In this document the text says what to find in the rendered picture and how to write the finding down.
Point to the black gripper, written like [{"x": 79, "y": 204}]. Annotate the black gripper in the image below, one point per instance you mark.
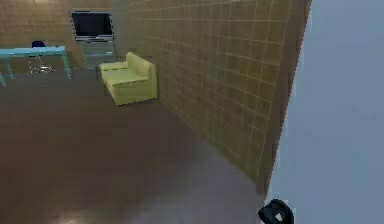
[{"x": 275, "y": 212}]

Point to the black television set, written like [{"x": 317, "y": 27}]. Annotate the black television set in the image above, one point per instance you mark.
[{"x": 92, "y": 24}]

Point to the yellow-green sofa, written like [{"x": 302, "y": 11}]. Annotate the yellow-green sofa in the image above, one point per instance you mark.
[{"x": 130, "y": 80}]

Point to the grey glass television stand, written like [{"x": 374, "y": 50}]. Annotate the grey glass television stand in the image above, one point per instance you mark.
[{"x": 97, "y": 52}]

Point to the blue office chair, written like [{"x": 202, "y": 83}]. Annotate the blue office chair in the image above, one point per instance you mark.
[{"x": 39, "y": 63}]

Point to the light blue table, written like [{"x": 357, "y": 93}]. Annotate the light blue table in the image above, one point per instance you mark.
[{"x": 33, "y": 52}]

